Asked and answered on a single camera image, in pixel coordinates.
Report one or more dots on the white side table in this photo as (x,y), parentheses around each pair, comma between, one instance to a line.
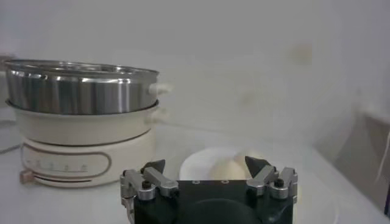
(365,146)

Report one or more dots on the cream electric cooker pot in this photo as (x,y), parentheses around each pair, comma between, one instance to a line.
(85,152)

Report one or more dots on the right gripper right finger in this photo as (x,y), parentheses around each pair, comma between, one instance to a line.
(265,179)

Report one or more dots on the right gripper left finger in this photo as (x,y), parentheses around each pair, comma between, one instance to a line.
(158,182)

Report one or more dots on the stainless steel steamer basket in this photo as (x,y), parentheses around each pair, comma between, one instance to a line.
(76,94)

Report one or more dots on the white steamed baozi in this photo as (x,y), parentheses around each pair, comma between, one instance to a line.
(228,171)

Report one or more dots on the white round plate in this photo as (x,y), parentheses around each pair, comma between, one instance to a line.
(196,164)

